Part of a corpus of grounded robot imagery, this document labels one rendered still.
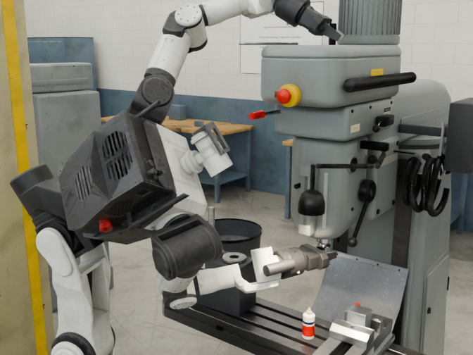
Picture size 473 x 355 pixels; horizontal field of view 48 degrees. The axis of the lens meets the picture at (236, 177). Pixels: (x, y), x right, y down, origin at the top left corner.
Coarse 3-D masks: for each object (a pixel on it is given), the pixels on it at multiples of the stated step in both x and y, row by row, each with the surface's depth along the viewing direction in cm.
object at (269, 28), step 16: (240, 16) 676; (272, 16) 648; (240, 32) 681; (256, 32) 666; (272, 32) 652; (288, 32) 639; (304, 32) 626; (240, 48) 686; (256, 48) 671; (240, 64) 691; (256, 64) 675
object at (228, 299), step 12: (228, 252) 202; (204, 264) 195; (216, 264) 192; (228, 264) 191; (240, 264) 191; (252, 264) 194; (252, 276) 196; (228, 288) 191; (204, 300) 199; (216, 300) 196; (228, 300) 192; (240, 300) 190; (252, 300) 198; (228, 312) 194; (240, 312) 191
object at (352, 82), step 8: (408, 72) 167; (352, 80) 134; (360, 80) 137; (368, 80) 140; (376, 80) 144; (384, 80) 148; (392, 80) 153; (400, 80) 157; (408, 80) 163; (344, 88) 135; (352, 88) 134; (360, 88) 137; (368, 88) 142; (376, 88) 147
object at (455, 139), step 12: (456, 108) 157; (468, 108) 155; (456, 120) 158; (468, 120) 156; (456, 132) 158; (468, 132) 156; (456, 144) 159; (468, 144) 157; (456, 156) 160; (468, 156) 158; (444, 168) 163; (456, 168) 160; (468, 168) 158
